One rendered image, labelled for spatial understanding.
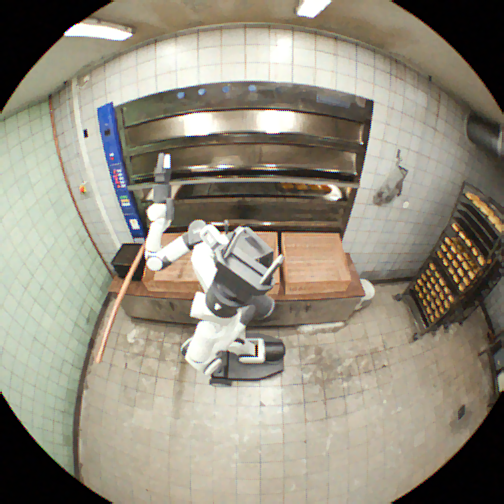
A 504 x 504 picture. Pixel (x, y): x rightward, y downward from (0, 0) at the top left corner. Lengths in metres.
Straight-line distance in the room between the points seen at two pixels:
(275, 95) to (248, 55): 0.36
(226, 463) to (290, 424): 0.69
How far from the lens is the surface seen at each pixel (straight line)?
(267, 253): 0.84
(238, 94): 1.49
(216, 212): 1.78
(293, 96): 1.51
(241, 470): 2.06
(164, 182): 0.93
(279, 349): 1.74
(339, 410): 2.13
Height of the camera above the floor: 1.98
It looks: 43 degrees down
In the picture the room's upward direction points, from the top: straight up
